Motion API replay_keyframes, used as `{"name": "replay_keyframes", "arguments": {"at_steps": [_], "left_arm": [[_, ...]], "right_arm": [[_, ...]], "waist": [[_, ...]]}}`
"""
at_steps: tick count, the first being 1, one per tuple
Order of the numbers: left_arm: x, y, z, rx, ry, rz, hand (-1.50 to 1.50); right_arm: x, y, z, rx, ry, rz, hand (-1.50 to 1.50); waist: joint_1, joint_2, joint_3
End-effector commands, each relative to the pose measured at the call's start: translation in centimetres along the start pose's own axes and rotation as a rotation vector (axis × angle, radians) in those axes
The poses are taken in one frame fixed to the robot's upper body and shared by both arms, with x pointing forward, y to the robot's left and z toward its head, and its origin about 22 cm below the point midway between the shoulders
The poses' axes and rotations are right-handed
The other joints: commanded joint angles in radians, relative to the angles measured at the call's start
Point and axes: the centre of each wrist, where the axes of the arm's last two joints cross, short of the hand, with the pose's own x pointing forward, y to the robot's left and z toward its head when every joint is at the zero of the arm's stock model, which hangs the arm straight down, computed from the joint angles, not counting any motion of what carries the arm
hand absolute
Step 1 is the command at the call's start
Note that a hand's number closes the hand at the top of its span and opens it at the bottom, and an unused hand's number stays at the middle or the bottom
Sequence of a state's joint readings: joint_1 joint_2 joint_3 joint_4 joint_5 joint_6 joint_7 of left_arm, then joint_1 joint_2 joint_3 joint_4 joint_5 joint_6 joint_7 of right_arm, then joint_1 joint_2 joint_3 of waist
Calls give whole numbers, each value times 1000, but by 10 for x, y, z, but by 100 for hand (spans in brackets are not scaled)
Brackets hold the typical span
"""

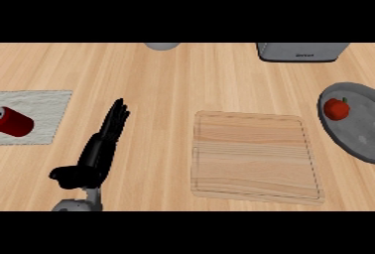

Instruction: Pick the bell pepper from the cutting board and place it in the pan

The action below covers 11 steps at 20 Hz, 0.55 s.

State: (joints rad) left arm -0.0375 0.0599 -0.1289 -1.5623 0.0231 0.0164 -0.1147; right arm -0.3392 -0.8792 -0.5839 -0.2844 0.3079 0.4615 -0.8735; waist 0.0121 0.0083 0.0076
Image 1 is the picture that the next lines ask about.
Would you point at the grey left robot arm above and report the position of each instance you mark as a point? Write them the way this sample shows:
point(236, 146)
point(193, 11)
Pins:
point(86, 201)

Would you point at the red bell pepper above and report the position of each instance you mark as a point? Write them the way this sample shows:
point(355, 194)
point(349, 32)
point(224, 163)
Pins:
point(337, 108)

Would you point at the grey appliance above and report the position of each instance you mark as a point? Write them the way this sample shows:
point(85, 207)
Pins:
point(302, 51)

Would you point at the grey pan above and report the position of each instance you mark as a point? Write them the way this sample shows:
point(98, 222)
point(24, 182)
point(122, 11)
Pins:
point(357, 129)

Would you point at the grey round object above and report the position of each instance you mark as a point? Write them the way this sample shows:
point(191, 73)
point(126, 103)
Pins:
point(162, 45)

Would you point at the red can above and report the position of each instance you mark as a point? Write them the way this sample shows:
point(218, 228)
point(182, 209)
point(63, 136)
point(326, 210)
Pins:
point(14, 122)

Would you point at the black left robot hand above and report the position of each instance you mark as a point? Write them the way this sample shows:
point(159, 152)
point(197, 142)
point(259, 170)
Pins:
point(100, 149)

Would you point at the white cloth placemat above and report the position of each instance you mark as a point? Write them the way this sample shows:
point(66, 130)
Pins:
point(38, 112)

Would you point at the wooden cutting board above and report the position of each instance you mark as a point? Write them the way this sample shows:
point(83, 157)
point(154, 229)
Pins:
point(255, 155)

